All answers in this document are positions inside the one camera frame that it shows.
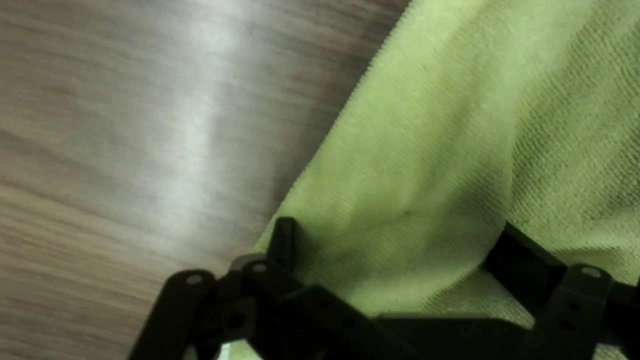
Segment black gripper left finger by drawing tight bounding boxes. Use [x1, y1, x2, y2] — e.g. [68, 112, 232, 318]
[127, 215, 429, 360]

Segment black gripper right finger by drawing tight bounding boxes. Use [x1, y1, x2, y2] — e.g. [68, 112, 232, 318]
[483, 221, 640, 360]

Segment yellow green cloth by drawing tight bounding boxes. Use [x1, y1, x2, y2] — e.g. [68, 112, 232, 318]
[223, 0, 640, 360]

